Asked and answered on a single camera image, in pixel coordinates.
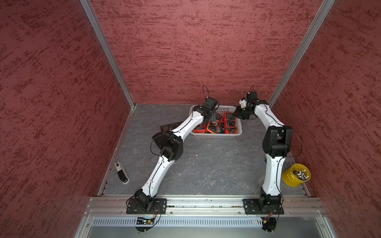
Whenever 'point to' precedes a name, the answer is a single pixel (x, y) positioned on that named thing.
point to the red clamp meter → (230, 123)
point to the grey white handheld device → (121, 172)
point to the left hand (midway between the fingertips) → (210, 118)
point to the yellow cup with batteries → (295, 176)
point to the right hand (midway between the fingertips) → (233, 116)
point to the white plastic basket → (221, 109)
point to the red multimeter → (201, 128)
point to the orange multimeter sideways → (212, 127)
